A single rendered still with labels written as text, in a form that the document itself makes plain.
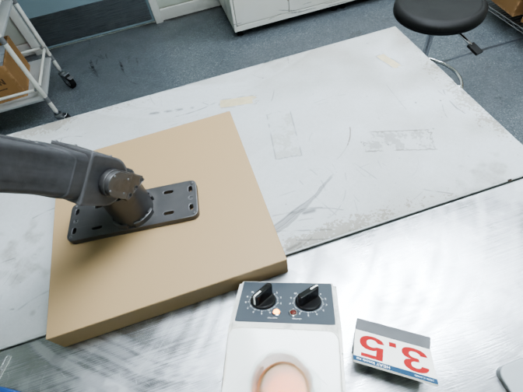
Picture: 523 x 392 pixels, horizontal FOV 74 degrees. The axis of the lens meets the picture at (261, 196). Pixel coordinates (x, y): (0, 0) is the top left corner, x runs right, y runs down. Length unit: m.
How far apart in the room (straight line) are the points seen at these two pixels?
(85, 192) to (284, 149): 0.36
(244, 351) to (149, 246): 0.22
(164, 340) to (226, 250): 0.14
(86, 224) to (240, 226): 0.24
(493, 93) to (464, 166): 1.73
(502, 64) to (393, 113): 1.93
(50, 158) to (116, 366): 0.28
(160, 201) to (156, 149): 0.13
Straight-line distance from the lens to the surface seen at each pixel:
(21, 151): 0.40
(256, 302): 0.44
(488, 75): 2.51
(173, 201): 0.56
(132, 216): 0.54
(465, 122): 0.75
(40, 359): 0.60
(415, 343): 0.51
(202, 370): 0.50
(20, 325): 0.64
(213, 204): 0.54
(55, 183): 0.43
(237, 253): 0.49
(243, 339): 0.41
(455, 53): 2.64
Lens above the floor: 1.38
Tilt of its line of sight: 54 degrees down
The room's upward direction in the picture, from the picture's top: 11 degrees counter-clockwise
